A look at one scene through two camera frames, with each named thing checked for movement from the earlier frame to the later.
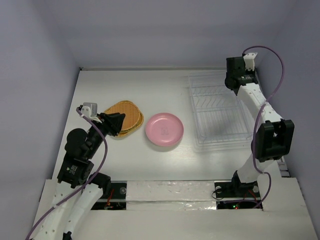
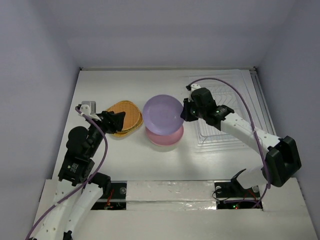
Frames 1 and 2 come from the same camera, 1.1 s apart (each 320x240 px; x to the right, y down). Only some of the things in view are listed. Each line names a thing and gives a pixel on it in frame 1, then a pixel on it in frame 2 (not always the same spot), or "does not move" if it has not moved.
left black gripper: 112,121 does not move
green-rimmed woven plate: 136,127 does not move
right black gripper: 236,66 -> 189,110
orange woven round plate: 132,116 does not move
